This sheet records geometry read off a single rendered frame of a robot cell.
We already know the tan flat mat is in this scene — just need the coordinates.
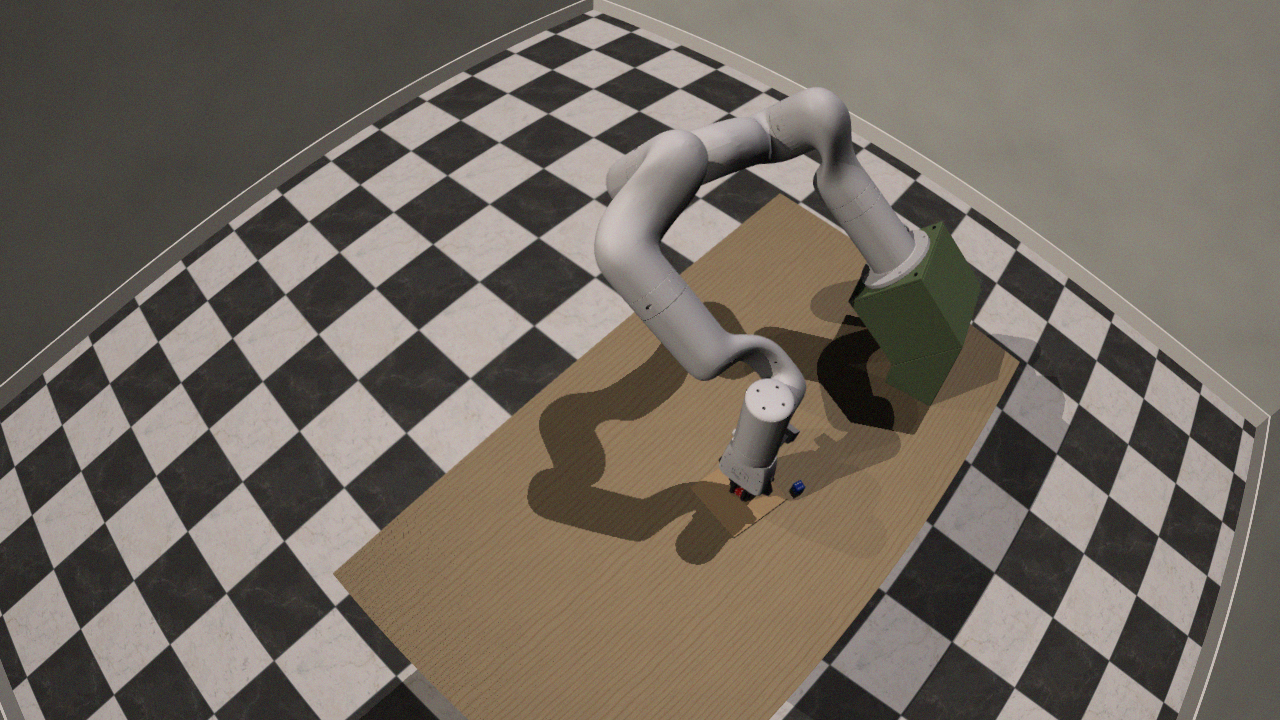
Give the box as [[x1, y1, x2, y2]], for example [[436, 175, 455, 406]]
[[691, 468, 787, 538]]

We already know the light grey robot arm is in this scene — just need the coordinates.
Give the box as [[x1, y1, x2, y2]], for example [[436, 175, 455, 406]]
[[594, 87, 931, 468]]

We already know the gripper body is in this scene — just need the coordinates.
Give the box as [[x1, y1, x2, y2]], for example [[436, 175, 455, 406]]
[[719, 438, 777, 496]]

